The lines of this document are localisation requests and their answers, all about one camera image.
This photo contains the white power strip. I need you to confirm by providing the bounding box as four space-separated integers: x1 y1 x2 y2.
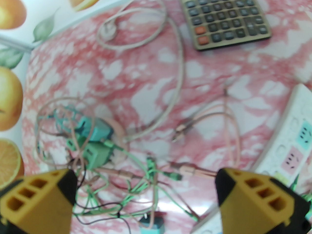
190 83 312 234

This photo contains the beige desk calculator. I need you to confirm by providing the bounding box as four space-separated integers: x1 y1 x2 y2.
174 0 272 51

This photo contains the thin black wire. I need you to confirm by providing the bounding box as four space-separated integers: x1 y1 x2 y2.
73 172 132 234

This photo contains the pale green cube charger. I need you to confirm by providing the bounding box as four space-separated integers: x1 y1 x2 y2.
67 140 115 170

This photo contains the teal charging cable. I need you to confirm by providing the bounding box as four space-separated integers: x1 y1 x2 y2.
37 106 83 141

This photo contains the pale round socket cord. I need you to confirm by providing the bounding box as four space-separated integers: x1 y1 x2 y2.
96 0 185 143

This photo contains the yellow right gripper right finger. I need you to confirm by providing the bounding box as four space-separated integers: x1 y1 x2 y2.
216 168 312 234

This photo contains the teal cube charger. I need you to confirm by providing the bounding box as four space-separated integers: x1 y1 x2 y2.
138 214 166 234
73 115 115 143

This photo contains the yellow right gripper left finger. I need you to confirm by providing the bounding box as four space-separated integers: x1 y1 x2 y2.
0 168 78 234

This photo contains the green charging cable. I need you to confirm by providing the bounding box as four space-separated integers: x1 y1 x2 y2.
80 140 200 222

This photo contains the pink charging cable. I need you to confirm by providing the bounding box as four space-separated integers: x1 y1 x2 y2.
168 82 242 177
37 95 127 180

